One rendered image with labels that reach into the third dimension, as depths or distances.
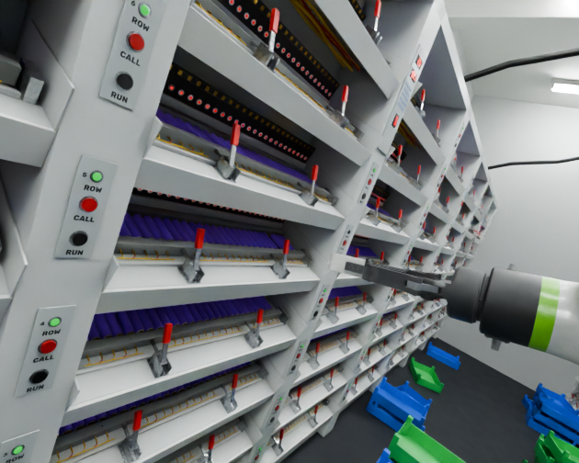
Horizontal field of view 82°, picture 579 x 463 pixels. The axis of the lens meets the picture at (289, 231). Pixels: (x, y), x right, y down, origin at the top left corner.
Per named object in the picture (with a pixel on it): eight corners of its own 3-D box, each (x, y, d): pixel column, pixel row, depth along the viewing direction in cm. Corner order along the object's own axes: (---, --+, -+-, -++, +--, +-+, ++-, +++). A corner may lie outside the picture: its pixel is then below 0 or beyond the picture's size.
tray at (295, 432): (327, 419, 163) (346, 402, 159) (245, 486, 113) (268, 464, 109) (302, 383, 173) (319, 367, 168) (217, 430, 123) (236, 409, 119)
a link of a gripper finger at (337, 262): (366, 278, 55) (364, 278, 54) (329, 268, 59) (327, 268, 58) (369, 261, 55) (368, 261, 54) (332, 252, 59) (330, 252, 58)
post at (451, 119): (332, 429, 171) (472, 111, 148) (323, 437, 164) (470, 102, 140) (302, 404, 182) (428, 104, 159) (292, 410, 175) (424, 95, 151)
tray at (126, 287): (311, 290, 95) (332, 266, 92) (87, 315, 45) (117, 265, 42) (272, 243, 105) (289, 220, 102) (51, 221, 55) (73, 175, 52)
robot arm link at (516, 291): (540, 269, 46) (546, 269, 38) (523, 351, 46) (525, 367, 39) (490, 260, 49) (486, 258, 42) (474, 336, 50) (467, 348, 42)
